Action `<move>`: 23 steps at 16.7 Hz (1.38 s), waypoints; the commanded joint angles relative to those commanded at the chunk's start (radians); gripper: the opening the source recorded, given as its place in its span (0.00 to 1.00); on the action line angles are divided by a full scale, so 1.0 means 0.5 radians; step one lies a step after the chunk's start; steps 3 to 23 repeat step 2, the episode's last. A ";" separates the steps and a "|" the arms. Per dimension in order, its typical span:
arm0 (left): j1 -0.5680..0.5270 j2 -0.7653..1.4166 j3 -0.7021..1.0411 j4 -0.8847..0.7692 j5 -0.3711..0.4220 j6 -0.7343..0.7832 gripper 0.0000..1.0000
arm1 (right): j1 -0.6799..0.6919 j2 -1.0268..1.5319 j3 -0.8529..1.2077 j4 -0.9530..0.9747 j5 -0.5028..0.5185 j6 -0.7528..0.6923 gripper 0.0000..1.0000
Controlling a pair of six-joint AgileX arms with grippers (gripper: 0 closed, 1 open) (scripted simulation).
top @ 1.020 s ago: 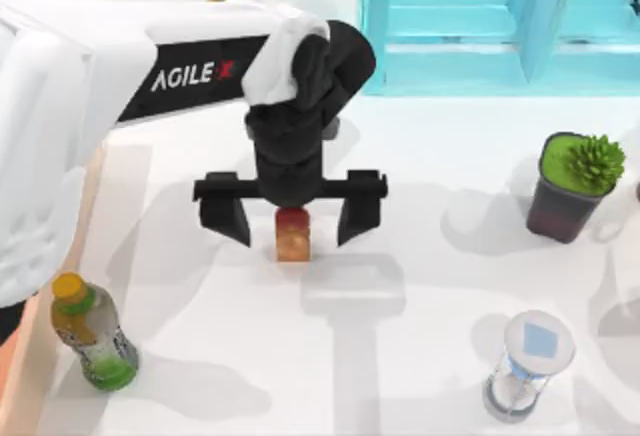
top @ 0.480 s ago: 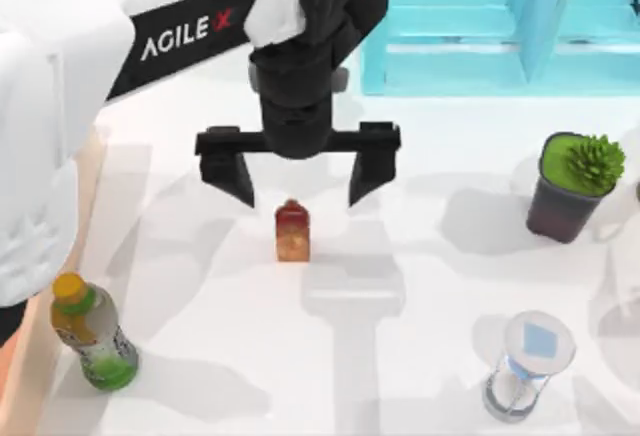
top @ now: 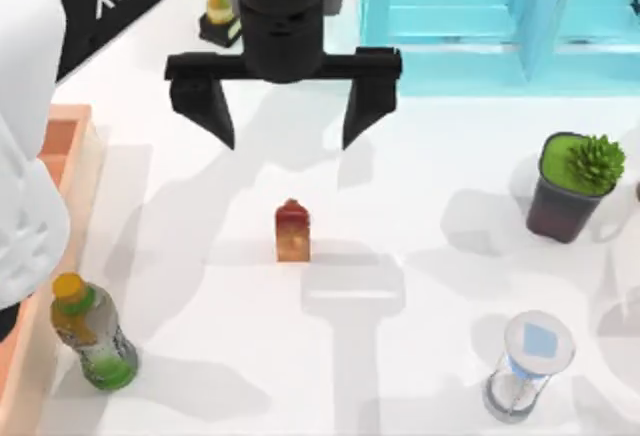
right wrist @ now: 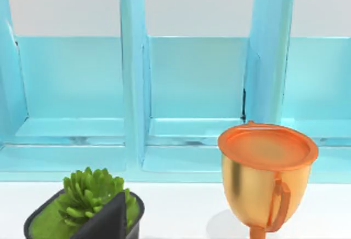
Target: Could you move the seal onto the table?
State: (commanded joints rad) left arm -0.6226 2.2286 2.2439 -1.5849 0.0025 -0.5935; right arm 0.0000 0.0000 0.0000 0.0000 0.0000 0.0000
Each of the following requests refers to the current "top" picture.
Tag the white and blue hourglass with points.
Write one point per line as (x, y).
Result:
(535, 351)

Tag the light blue rack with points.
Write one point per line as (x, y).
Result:
(450, 26)

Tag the green plant in dark pot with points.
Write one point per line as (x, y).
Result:
(570, 191)

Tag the gold trophy with black base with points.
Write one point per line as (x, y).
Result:
(218, 3)

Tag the small red and brown bottle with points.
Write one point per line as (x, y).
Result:
(292, 236)

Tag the green bottle with yellow cap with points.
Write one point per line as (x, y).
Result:
(100, 341)

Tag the shallow salmon-coloured box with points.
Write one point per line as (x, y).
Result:
(75, 181)

